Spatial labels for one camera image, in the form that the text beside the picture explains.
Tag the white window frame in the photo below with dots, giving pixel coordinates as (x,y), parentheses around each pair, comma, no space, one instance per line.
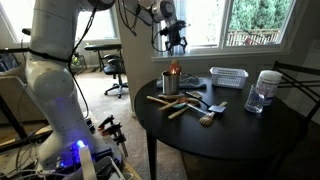
(226,23)

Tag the white window curtain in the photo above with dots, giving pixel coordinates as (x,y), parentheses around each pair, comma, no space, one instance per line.
(181,10)

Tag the white plastic tube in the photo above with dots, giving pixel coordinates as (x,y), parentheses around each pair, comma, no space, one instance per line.
(87,163)

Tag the black metal chair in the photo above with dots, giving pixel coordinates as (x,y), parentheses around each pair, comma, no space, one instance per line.
(290,67)

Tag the dark framed screen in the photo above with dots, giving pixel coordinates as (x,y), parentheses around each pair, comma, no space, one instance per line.
(8,61)

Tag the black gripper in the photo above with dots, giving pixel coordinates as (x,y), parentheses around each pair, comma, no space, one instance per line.
(176,33)

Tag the thin wooden spoon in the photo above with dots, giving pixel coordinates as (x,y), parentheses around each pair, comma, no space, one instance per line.
(156,100)

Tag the clear drinking glass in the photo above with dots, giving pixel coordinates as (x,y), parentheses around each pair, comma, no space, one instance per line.
(254,100)

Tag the black background desk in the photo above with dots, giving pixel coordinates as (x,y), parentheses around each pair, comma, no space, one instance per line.
(103,47)

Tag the white wipes canister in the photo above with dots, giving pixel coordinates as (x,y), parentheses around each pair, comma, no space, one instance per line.
(271,83)

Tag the red spatula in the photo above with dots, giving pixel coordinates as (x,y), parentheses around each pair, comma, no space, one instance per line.
(172,68)

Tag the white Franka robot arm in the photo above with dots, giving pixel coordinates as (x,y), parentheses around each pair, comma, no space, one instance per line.
(53,83)

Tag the black stand leg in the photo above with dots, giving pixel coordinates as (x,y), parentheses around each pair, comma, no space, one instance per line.
(12,118)

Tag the red black bar clamp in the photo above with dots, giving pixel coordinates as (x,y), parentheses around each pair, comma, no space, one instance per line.
(116,131)
(106,121)

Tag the black table leg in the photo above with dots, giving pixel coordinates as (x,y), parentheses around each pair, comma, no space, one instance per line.
(151,156)

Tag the silver metal tin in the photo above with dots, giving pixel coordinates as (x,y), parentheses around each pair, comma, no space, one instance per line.
(170,85)

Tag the flat wooden spatula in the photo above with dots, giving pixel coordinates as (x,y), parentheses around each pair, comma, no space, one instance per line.
(173,97)

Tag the blue cloth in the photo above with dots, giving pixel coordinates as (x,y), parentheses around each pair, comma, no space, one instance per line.
(193,82)

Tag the white plastic basket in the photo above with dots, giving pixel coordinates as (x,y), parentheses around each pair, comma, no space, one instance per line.
(230,81)

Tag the green potted plant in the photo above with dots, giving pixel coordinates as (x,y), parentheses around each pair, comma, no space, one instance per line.
(76,60)

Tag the black office chair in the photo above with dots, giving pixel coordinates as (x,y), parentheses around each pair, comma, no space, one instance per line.
(115,70)

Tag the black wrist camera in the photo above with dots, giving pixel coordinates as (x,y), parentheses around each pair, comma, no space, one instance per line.
(164,32)

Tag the wooden deck railing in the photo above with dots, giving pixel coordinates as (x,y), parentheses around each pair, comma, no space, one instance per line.
(260,36)

